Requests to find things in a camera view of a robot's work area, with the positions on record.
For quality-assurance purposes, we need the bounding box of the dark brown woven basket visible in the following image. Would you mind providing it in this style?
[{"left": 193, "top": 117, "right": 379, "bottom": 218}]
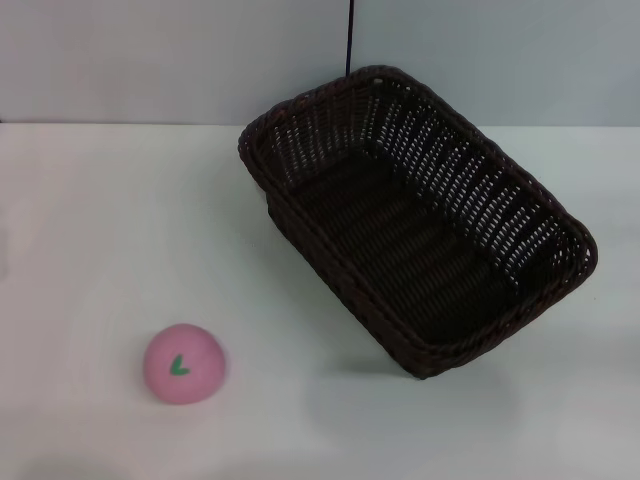
[{"left": 237, "top": 64, "right": 599, "bottom": 380}]

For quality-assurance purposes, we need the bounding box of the pink peach toy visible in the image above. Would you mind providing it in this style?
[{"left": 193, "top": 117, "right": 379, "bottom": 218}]
[{"left": 143, "top": 322, "right": 231, "bottom": 407}]

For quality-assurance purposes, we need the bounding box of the thin dark wall cable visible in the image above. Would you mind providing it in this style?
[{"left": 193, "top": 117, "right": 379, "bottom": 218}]
[{"left": 343, "top": 0, "right": 354, "bottom": 78}]

